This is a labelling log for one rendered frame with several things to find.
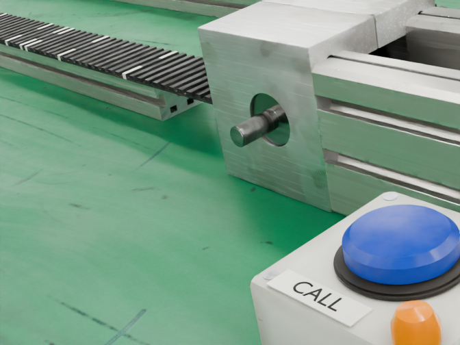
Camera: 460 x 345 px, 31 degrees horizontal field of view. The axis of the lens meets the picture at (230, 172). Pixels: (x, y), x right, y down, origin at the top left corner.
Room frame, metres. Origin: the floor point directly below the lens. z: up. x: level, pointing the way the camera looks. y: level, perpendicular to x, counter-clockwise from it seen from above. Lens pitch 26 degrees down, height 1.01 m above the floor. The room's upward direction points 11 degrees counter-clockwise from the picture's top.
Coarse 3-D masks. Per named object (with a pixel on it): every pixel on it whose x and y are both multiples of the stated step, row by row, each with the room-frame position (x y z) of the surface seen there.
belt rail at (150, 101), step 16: (0, 48) 0.78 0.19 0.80; (0, 64) 0.79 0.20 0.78; (16, 64) 0.76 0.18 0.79; (32, 64) 0.74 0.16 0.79; (48, 64) 0.70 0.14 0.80; (64, 64) 0.68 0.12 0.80; (48, 80) 0.71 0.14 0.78; (64, 80) 0.68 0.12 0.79; (80, 80) 0.67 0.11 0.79; (96, 80) 0.64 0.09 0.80; (112, 80) 0.61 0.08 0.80; (128, 80) 0.59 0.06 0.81; (96, 96) 0.64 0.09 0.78; (112, 96) 0.62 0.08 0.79; (128, 96) 0.60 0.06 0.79; (144, 96) 0.59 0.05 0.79; (160, 96) 0.57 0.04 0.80; (176, 96) 0.58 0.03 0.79; (144, 112) 0.58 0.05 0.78; (160, 112) 0.57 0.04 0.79; (176, 112) 0.57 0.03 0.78
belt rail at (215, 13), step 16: (112, 0) 0.97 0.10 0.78; (128, 0) 0.94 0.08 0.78; (144, 0) 0.91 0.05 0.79; (160, 0) 0.89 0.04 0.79; (176, 0) 0.87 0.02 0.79; (192, 0) 0.85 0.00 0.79; (208, 0) 0.83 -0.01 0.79; (224, 0) 0.80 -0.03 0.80; (240, 0) 0.78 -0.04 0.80; (256, 0) 0.76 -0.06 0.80
